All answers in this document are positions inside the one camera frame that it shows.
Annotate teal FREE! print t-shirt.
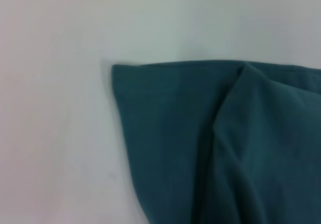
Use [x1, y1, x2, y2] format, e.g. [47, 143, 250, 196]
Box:
[111, 59, 321, 224]

